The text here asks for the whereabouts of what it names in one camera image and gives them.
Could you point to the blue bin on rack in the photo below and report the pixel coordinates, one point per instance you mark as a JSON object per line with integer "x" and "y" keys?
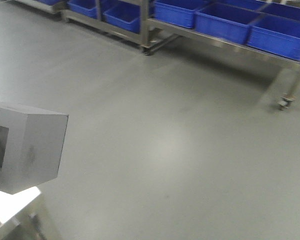
{"x": 125, "y": 15}
{"x": 276, "y": 35}
{"x": 178, "y": 12}
{"x": 226, "y": 22}

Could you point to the steel rack on casters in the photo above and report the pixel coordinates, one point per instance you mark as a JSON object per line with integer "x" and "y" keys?
{"x": 154, "y": 34}

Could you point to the gray square base block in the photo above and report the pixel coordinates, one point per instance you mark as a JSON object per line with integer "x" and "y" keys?
{"x": 31, "y": 145}

